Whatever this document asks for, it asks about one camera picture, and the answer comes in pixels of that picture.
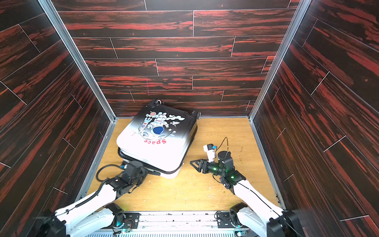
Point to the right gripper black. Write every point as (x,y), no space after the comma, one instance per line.
(203,165)

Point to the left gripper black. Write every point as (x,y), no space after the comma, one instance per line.
(144,171)

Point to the black white astronaut suitcase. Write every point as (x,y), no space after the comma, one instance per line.
(159,137)

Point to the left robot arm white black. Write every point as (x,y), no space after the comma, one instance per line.
(90,213)

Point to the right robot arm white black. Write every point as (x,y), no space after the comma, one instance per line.
(256,212)

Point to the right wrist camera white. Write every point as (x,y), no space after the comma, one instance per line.
(210,150)

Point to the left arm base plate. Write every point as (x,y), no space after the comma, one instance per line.
(125,220)

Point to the aluminium front rail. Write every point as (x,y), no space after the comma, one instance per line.
(175,224)

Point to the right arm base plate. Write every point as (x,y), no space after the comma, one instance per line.
(228,220)

